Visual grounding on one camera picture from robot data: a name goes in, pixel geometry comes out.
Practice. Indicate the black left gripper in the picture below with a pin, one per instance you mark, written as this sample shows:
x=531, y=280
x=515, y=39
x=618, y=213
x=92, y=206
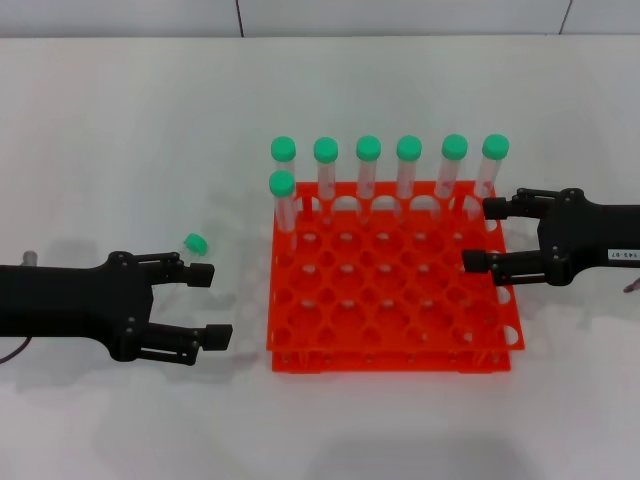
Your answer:
x=75, y=305

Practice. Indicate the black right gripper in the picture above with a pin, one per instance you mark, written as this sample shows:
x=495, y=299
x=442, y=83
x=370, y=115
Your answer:
x=585, y=235

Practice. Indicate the clear test tube green cap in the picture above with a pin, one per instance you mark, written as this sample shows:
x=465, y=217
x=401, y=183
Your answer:
x=283, y=148
x=326, y=149
x=495, y=146
x=368, y=148
x=195, y=243
x=454, y=146
x=409, y=148
x=281, y=183

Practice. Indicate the orange test tube rack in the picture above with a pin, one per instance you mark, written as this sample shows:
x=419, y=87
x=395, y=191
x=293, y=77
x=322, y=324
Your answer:
x=365, y=350

